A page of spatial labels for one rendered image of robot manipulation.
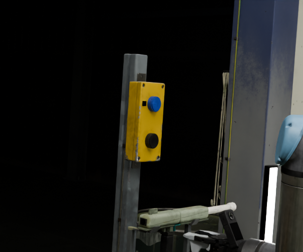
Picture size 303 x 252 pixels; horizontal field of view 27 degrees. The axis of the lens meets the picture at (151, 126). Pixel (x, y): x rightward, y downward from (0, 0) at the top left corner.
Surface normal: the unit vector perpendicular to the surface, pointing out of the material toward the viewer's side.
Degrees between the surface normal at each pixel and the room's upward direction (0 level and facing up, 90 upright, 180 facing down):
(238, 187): 90
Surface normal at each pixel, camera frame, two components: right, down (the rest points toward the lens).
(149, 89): 0.75, 0.08
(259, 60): -0.65, 0.00
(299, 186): -0.47, 0.11
